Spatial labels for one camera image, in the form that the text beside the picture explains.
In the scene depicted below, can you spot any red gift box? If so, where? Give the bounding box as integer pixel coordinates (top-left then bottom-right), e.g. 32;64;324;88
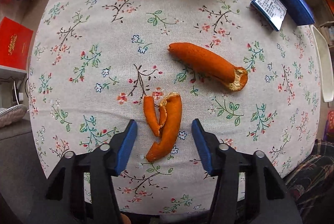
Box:
0;17;33;70

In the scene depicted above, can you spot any long orange peel piece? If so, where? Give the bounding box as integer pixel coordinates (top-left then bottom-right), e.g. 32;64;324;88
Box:
168;42;248;92

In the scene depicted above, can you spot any floral tablecloth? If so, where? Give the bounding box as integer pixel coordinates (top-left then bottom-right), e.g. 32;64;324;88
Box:
29;0;321;215

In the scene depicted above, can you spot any white trash bin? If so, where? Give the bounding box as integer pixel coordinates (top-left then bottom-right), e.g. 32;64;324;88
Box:
310;25;333;103

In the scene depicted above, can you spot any person's left hand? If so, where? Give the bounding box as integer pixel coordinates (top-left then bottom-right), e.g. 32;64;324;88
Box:
121;214;131;224

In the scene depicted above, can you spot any curled orange peel piece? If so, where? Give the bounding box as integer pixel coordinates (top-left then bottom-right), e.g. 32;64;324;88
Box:
143;93;182;163

